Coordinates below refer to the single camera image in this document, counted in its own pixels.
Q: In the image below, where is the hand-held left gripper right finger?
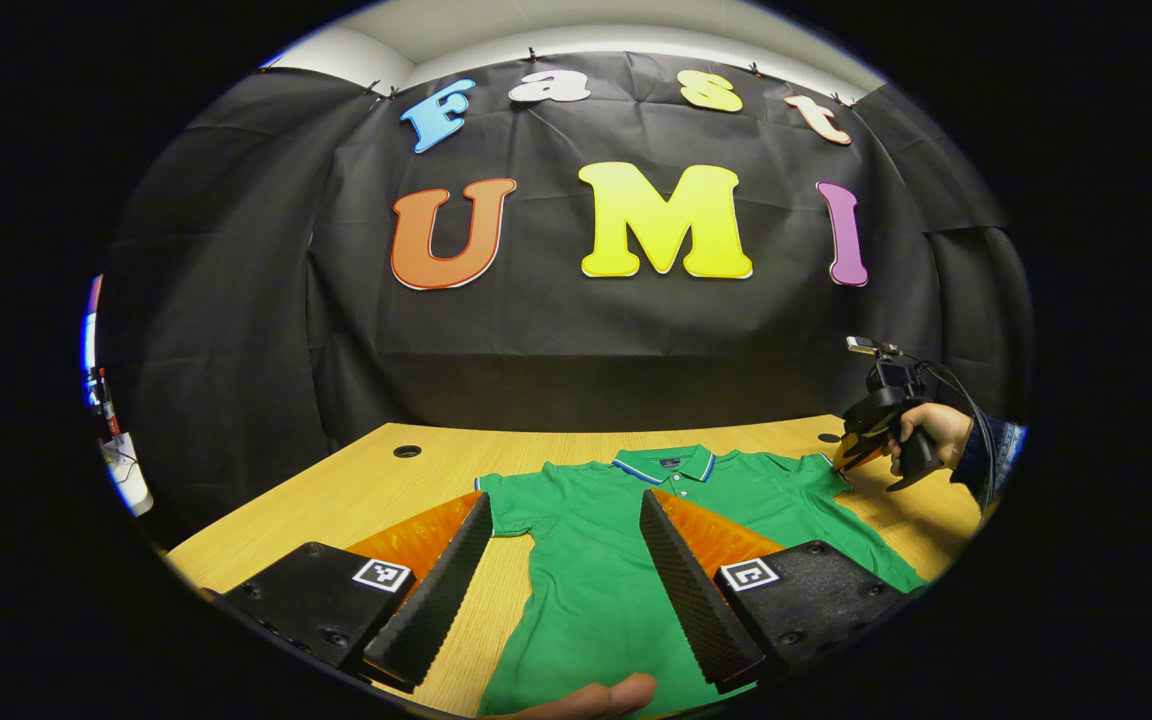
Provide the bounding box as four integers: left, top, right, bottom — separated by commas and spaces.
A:
638, 488, 915, 693

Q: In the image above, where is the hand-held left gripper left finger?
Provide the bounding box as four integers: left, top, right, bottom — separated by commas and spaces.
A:
219, 490, 494, 693

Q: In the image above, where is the green T-shirt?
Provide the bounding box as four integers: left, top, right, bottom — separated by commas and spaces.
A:
474, 445, 932, 719

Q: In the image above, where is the black backdrop cloth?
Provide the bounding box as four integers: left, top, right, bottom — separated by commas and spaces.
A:
96, 50, 1035, 551

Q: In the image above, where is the white object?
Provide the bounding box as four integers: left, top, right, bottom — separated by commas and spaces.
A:
99, 430, 155, 519

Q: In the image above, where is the computer monitor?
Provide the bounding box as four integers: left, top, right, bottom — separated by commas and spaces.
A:
82, 272, 109, 406

